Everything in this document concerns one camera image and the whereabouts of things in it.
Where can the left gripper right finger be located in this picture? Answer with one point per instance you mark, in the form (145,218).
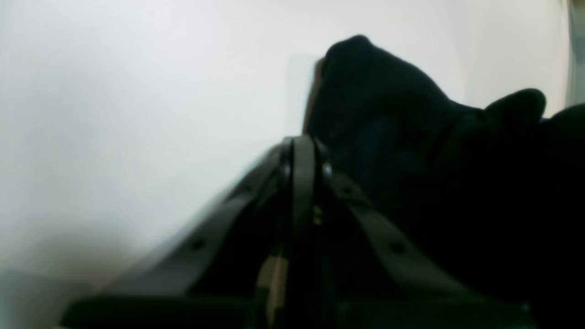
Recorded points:
(355,269)

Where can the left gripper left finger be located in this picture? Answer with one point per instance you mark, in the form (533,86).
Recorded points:
(209,279)

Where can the black T-shirt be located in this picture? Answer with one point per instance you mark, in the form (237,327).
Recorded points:
(494,196)

